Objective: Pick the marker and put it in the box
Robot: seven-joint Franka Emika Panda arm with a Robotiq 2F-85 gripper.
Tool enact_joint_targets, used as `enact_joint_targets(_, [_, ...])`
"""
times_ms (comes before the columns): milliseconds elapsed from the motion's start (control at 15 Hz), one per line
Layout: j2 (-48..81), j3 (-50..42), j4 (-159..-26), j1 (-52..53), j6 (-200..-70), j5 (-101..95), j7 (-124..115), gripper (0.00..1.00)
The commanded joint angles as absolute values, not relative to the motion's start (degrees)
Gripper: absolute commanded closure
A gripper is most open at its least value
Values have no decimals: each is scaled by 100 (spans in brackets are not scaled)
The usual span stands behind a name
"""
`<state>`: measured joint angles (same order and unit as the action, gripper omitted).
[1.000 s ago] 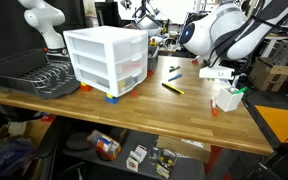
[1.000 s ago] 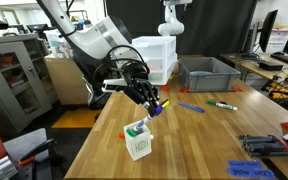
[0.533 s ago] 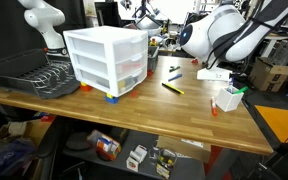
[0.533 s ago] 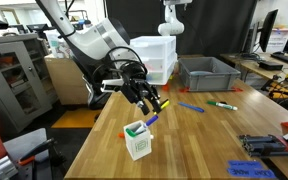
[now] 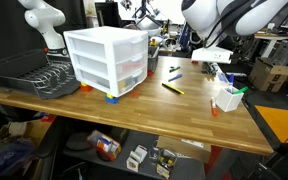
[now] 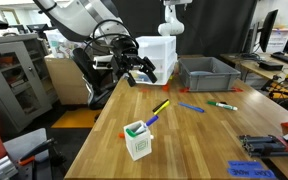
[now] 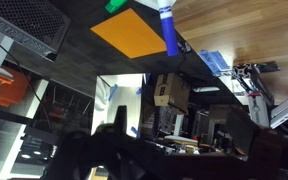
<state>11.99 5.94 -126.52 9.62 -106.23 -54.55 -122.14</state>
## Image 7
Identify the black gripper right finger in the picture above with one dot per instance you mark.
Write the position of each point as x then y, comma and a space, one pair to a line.
240, 130

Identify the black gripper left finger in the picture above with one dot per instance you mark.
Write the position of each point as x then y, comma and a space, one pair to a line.
120, 120

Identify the white marker with purple cap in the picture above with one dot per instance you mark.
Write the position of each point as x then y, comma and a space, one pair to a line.
169, 31

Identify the brown cardboard box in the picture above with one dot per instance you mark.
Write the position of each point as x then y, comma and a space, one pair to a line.
171, 93

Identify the short green marker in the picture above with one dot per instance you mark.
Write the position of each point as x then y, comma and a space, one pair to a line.
114, 5

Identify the white square pen box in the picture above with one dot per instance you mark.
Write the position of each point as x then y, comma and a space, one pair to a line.
144, 2

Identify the black aluminium extrusion clamp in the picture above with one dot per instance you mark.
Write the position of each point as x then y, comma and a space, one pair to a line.
250, 78

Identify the large blue tape label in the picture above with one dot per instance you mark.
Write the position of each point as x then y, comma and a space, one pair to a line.
221, 60

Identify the small blue tape label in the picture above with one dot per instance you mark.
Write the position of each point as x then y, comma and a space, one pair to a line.
206, 60

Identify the orange floor mat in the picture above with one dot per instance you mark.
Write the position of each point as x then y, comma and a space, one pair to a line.
130, 33

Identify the red plastic bucket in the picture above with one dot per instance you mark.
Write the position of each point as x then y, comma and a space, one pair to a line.
10, 88

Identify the black perforated metal case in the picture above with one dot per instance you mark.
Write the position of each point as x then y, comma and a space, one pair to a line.
24, 23

